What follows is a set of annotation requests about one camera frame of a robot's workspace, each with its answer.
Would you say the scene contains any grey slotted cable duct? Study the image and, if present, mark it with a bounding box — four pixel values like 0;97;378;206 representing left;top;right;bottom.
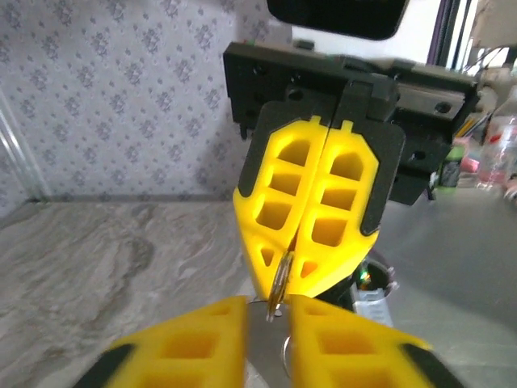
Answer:
352;288;395;329

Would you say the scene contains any clear plastic bottle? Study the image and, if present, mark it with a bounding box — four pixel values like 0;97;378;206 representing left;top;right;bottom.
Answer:
475;108;517;194

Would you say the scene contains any green object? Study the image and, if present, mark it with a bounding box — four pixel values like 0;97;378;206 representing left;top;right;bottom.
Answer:
439;144;466;190

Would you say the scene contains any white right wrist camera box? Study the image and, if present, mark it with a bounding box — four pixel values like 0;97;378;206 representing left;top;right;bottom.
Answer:
265;0;440;66

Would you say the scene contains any aluminium side rail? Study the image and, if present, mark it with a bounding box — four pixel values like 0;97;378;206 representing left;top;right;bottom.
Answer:
27;192;248;205

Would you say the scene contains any small black circuit board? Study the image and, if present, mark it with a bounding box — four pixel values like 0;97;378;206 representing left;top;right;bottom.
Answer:
355;258;400;302

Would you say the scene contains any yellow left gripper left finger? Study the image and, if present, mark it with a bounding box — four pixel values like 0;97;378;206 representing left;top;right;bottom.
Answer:
74;294;250;388

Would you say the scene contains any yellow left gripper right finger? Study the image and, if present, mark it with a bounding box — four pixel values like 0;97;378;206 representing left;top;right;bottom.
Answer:
288;295;466;388

